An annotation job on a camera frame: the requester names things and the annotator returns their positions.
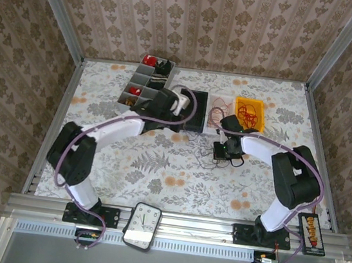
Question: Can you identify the thin black cable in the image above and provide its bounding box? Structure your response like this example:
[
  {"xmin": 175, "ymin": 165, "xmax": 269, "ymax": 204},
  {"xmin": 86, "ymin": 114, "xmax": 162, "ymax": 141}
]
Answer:
[{"xmin": 184, "ymin": 132, "xmax": 232, "ymax": 174}]

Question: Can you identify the white plastic bin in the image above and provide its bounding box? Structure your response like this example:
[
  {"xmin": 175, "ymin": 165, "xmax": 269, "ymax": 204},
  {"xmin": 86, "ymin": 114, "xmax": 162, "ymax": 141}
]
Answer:
[{"xmin": 203, "ymin": 93, "xmax": 238, "ymax": 138}]

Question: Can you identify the yellow plastic bin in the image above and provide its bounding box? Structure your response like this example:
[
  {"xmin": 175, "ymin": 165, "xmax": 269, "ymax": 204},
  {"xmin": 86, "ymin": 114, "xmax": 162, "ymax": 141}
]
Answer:
[{"xmin": 230, "ymin": 95, "xmax": 270, "ymax": 134}]

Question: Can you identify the black plastic bin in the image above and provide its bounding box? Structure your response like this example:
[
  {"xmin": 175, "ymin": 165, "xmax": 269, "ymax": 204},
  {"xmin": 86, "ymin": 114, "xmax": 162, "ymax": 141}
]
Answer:
[{"xmin": 181, "ymin": 89, "xmax": 210, "ymax": 135}]

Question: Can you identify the black white striped sock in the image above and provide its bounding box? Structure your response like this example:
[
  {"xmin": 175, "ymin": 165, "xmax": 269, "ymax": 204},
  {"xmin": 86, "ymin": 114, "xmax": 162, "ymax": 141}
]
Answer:
[{"xmin": 147, "ymin": 73, "xmax": 169, "ymax": 92}]

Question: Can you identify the grey compartment organizer tray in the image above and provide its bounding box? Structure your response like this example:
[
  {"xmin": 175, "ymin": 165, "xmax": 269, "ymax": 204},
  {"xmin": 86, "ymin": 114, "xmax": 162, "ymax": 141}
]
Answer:
[{"xmin": 116, "ymin": 52, "xmax": 177, "ymax": 120}]

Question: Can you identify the black cloth item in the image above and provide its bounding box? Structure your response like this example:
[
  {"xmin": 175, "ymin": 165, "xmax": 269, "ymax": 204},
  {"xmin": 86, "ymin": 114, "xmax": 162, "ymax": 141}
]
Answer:
[{"xmin": 153, "ymin": 58, "xmax": 174, "ymax": 77}]

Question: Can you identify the red white round toy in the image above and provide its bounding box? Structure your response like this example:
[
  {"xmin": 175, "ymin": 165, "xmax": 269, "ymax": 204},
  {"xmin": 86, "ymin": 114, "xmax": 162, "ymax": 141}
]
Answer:
[{"xmin": 142, "ymin": 54, "xmax": 157, "ymax": 67}]

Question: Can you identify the floral tablecloth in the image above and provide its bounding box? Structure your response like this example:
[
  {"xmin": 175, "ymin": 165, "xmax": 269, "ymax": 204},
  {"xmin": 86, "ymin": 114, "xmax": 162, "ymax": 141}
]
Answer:
[{"xmin": 33, "ymin": 50, "xmax": 351, "ymax": 236}]

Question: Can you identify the black white analog clock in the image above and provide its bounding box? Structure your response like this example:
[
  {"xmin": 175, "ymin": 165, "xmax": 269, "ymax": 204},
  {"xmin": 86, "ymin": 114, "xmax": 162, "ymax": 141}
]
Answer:
[{"xmin": 120, "ymin": 199, "xmax": 163, "ymax": 253}]

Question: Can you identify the black electronics box yellow connector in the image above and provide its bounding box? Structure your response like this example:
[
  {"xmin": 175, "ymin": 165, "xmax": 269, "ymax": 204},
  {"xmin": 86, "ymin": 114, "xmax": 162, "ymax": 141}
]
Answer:
[{"xmin": 252, "ymin": 250, "xmax": 281, "ymax": 263}]

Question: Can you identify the black electronics box green connector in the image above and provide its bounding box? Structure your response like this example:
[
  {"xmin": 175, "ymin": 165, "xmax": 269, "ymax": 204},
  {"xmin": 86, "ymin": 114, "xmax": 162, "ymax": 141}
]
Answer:
[{"xmin": 74, "ymin": 228, "xmax": 102, "ymax": 248}]

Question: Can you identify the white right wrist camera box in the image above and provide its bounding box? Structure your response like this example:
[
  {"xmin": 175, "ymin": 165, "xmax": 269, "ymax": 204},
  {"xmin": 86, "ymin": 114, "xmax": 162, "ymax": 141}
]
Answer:
[{"xmin": 216, "ymin": 131, "xmax": 229, "ymax": 149}]

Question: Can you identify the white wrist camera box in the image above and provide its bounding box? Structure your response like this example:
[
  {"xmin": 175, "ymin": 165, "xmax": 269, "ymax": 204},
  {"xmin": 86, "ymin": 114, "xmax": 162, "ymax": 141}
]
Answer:
[
  {"xmin": 216, "ymin": 131, "xmax": 229, "ymax": 149},
  {"xmin": 167, "ymin": 86, "xmax": 192, "ymax": 116}
]

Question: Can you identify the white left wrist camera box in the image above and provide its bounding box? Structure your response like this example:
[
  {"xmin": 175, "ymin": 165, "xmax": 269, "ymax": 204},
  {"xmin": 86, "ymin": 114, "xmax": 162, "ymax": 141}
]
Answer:
[{"xmin": 167, "ymin": 86, "xmax": 192, "ymax": 116}]

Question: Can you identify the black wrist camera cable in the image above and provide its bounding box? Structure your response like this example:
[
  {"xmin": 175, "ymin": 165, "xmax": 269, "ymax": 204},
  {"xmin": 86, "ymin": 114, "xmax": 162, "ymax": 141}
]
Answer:
[{"xmin": 228, "ymin": 154, "xmax": 246, "ymax": 168}]

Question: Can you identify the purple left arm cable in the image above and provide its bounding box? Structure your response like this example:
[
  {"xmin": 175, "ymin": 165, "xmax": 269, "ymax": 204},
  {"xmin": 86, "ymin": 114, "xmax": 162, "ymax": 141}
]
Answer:
[{"xmin": 45, "ymin": 71, "xmax": 201, "ymax": 263}]

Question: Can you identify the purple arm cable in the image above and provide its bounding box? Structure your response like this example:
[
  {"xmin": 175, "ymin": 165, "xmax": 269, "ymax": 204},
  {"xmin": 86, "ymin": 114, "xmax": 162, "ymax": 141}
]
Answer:
[
  {"xmin": 199, "ymin": 127, "xmax": 331, "ymax": 263},
  {"xmin": 45, "ymin": 71, "xmax": 201, "ymax": 263}
]

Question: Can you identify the aluminium frame rail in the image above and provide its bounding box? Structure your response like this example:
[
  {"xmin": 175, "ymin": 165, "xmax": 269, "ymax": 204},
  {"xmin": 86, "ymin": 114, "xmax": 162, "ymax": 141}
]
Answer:
[{"xmin": 4, "ymin": 189, "xmax": 352, "ymax": 262}]

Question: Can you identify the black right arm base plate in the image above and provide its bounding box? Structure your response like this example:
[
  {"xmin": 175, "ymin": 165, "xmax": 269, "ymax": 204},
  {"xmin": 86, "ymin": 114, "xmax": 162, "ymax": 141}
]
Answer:
[{"xmin": 232, "ymin": 223, "xmax": 293, "ymax": 251}]

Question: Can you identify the aluminium table side rail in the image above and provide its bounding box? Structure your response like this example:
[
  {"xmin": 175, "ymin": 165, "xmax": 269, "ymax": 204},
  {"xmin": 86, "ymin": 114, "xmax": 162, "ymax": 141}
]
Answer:
[
  {"xmin": 21, "ymin": 51, "xmax": 86, "ymax": 201},
  {"xmin": 286, "ymin": 85, "xmax": 352, "ymax": 234}
]

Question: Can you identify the grey slotted cable duct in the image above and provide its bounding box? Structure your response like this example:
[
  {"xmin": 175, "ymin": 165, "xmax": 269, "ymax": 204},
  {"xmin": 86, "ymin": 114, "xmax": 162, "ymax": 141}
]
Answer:
[{"xmin": 12, "ymin": 217, "xmax": 338, "ymax": 263}]

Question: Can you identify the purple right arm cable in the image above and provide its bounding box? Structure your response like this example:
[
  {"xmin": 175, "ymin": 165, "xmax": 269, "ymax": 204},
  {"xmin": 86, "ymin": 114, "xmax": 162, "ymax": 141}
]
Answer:
[{"xmin": 199, "ymin": 127, "xmax": 331, "ymax": 263}]

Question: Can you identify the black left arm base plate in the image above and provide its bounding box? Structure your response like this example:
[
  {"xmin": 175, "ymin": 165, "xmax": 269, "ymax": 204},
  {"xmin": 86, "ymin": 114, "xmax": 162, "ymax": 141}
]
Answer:
[{"xmin": 62, "ymin": 201, "xmax": 121, "ymax": 229}]

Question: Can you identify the aluminium corner post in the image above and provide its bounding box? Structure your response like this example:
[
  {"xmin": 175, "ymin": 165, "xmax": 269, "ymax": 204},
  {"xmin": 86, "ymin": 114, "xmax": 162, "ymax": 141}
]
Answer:
[
  {"xmin": 16, "ymin": 0, "xmax": 94, "ymax": 64},
  {"xmin": 304, "ymin": 0, "xmax": 352, "ymax": 97}
]

